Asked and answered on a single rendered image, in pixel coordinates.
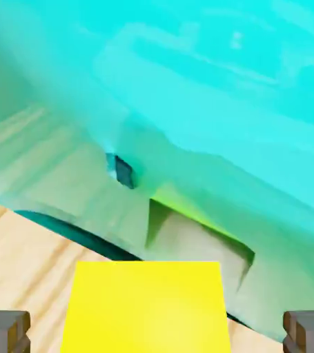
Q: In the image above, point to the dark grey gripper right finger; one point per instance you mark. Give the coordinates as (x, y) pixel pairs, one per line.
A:
(311, 333)

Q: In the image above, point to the small yellow cube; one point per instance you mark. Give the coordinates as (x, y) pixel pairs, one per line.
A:
(145, 311)

